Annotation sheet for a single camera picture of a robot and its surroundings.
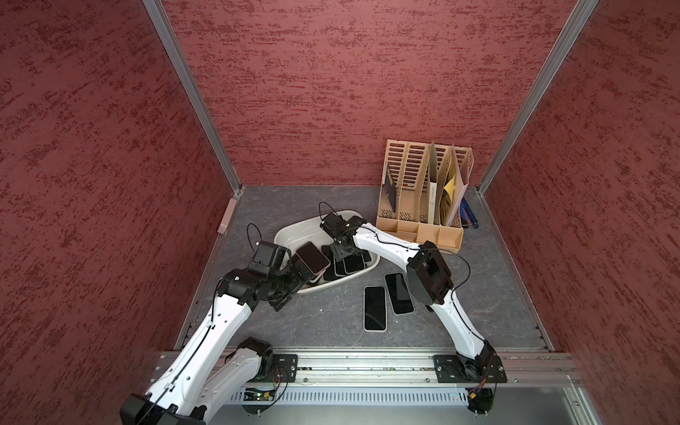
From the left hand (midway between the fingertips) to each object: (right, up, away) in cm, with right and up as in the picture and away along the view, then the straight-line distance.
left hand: (303, 290), depth 75 cm
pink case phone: (0, +5, +23) cm, 23 cm away
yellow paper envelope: (+47, +31, +10) cm, 57 cm away
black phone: (+31, -7, +17) cm, 36 cm away
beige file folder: (+40, +31, +9) cm, 52 cm away
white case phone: (+22, -9, +8) cm, 25 cm away
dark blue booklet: (+31, +32, +38) cm, 59 cm away
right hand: (+14, +7, +22) cm, 27 cm away
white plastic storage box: (-9, +14, +24) cm, 29 cm away
